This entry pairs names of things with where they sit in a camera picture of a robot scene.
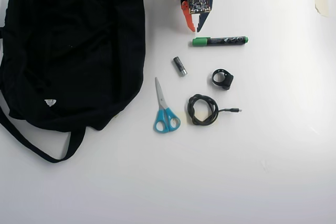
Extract green marker with black barrel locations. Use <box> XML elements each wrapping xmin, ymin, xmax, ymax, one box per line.
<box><xmin>192</xmin><ymin>35</ymin><xmax>250</xmax><ymax>48</ymax></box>

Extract black fabric bag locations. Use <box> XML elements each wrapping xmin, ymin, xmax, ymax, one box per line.
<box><xmin>0</xmin><ymin>0</ymin><xmax>146</xmax><ymax>164</ymax></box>

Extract small black cylindrical battery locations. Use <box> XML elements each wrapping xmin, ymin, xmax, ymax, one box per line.
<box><xmin>172</xmin><ymin>56</ymin><xmax>188</xmax><ymax>77</ymax></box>

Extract bare camera circuit board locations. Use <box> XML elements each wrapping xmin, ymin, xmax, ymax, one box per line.
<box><xmin>187</xmin><ymin>0</ymin><xmax>213</xmax><ymax>15</ymax></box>

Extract blue handled scissors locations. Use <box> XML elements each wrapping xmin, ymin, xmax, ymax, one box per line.
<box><xmin>153</xmin><ymin>77</ymin><xmax>182</xmax><ymax>134</ymax></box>

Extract coiled black usb cable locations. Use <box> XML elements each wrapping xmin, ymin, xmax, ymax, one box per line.
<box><xmin>187</xmin><ymin>93</ymin><xmax>243</xmax><ymax>127</ymax></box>

